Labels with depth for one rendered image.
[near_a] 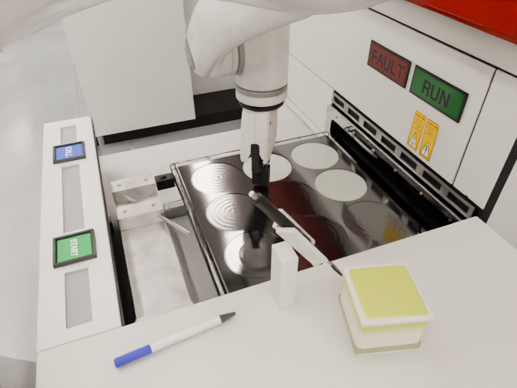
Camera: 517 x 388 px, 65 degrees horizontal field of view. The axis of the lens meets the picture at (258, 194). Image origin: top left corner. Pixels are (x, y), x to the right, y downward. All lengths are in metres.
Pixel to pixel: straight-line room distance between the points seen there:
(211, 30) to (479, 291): 0.46
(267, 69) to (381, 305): 0.36
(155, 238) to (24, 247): 1.50
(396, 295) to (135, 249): 0.43
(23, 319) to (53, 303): 1.32
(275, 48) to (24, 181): 2.16
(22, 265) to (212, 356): 1.69
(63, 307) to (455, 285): 0.49
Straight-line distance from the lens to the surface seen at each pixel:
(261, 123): 0.66
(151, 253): 0.71
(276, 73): 0.63
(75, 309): 0.57
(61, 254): 0.63
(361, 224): 0.73
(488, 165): 0.67
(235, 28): 0.52
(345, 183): 0.81
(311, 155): 0.88
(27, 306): 1.94
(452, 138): 0.71
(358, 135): 0.90
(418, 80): 0.75
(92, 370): 0.50
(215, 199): 0.76
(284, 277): 0.47
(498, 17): 0.58
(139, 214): 0.74
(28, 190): 2.54
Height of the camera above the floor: 1.38
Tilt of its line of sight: 39 degrees down
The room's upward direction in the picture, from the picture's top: straight up
